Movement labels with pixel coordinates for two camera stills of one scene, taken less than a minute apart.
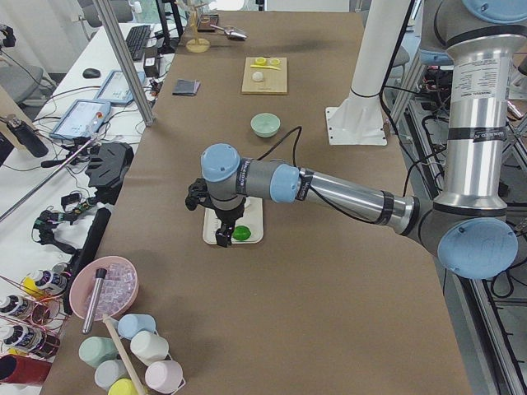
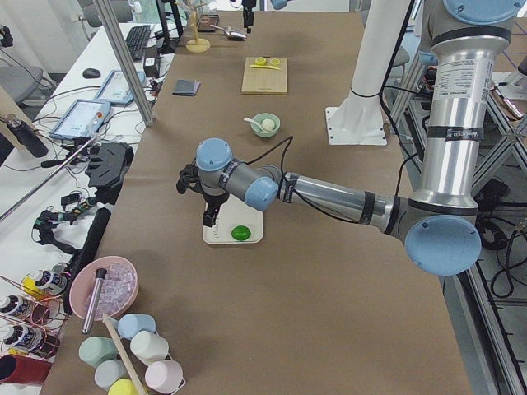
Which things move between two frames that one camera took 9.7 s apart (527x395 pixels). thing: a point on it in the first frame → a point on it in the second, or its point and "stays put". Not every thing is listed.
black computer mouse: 91,73 stays put
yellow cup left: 260,61 stays put
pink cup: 165,376 stays put
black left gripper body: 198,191 → 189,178
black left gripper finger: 221,237 → 210,215
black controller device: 108,169 stays put
